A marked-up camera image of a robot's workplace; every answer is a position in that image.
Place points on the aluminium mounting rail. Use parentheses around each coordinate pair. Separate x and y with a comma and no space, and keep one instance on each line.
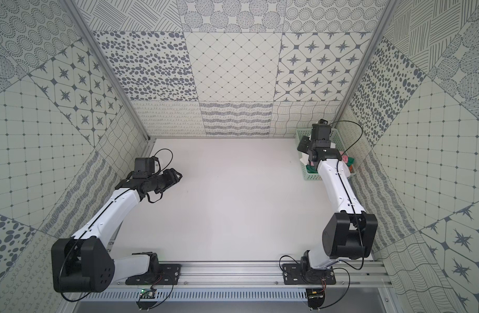
(266,275)

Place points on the green plastic basket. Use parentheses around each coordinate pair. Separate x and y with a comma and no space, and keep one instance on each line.
(336,142)

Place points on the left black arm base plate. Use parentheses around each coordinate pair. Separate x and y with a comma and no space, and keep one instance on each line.
(165,274)

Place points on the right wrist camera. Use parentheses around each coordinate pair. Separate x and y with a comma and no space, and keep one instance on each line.
(320,131)

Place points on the right black circuit board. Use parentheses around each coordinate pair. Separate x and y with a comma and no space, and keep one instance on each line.
(315,298)

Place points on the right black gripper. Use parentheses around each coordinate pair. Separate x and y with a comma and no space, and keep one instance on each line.
(300,147)

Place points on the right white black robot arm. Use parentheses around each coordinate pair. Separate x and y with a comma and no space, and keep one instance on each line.
(350,232)

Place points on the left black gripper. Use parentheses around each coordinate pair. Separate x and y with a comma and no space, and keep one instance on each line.
(171,177)

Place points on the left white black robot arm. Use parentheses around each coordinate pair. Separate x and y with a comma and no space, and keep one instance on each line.
(82,262)

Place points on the white t-shirt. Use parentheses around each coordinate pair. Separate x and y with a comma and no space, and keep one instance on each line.
(305,159)

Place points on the left green circuit board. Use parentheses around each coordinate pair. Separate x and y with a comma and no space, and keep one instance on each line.
(147,294)

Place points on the green t-shirt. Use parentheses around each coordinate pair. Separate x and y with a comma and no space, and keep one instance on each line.
(349,165)

